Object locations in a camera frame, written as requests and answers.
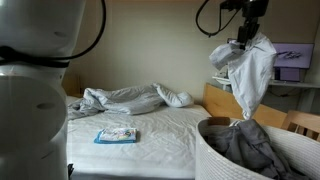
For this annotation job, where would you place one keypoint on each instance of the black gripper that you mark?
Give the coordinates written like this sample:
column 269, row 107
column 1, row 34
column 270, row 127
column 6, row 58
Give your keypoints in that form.
column 251, row 13

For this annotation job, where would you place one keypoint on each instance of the small wooden nightstand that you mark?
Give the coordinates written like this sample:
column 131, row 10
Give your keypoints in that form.
column 71, row 86

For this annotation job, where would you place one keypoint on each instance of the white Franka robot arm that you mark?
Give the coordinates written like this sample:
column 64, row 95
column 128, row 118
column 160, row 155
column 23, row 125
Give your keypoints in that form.
column 30, row 100

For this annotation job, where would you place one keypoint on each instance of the white shirt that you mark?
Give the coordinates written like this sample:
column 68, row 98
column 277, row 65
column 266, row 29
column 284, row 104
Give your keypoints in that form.
column 250, row 73

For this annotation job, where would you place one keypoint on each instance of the white woven laundry basket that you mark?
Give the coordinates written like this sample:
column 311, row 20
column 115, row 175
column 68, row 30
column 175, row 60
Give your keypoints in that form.
column 213, row 160

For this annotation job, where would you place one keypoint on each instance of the grey garment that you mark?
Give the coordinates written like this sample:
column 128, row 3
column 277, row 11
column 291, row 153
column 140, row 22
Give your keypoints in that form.
column 250, row 146

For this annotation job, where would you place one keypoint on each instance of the gray rumpled blanket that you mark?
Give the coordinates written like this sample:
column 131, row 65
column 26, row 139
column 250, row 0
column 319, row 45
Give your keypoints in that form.
column 123, row 100

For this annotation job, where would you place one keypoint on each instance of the small laptop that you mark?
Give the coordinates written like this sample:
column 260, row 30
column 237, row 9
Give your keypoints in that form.
column 288, row 75

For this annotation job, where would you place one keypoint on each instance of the white desk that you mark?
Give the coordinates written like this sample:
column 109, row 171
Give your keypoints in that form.
column 293, row 84

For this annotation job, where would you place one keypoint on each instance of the wide black monitor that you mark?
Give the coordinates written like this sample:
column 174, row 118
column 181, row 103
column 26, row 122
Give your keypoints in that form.
column 295, row 55

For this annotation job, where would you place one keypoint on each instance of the bed with white sheet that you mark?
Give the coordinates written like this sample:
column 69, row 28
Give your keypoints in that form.
column 133, row 153

